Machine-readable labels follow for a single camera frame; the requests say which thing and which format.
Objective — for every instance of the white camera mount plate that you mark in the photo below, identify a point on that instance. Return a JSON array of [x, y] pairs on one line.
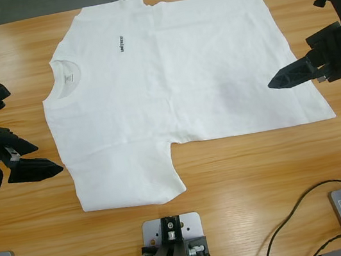
[[192, 225]]

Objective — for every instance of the white t-shirt with black logo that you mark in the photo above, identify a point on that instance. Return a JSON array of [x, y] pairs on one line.
[[180, 68]]

